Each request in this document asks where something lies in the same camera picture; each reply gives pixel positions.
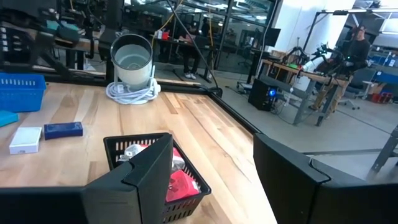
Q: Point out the white cylindrical spot lamp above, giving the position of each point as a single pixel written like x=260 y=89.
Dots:
x=132 y=71

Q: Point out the person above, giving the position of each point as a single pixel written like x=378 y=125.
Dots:
x=189 y=46
x=357 y=53

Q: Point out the black metal frame stand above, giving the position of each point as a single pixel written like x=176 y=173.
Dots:
x=311 y=31

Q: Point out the black monitor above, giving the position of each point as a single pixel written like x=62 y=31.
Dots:
x=272 y=36

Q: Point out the black plastic basket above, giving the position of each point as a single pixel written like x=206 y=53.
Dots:
x=189 y=207

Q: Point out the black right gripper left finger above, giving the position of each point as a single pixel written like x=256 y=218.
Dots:
x=93 y=205

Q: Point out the blue plastic basket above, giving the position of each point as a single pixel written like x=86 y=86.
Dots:
x=21 y=96

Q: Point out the grey metal table leg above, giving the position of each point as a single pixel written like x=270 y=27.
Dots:
x=384 y=152

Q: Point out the black computer tower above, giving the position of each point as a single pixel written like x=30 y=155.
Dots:
x=261 y=95

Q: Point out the teal rectangular box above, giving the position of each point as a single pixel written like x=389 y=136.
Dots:
x=7 y=118

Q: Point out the black background robot arm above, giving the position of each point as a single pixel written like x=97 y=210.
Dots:
x=323 y=54

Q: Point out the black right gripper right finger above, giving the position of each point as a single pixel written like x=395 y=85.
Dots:
x=295 y=193

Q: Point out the wooden workbench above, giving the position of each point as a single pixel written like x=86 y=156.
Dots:
x=311 y=76

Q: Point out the red USB wall charger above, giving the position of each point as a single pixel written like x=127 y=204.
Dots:
x=133 y=151
x=182 y=186

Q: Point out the navy blue rectangular box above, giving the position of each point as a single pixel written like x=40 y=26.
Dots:
x=63 y=130

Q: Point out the white rectangular box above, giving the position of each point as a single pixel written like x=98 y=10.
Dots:
x=25 y=140

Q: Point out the grey office chair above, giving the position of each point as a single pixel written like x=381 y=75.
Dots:
x=357 y=88

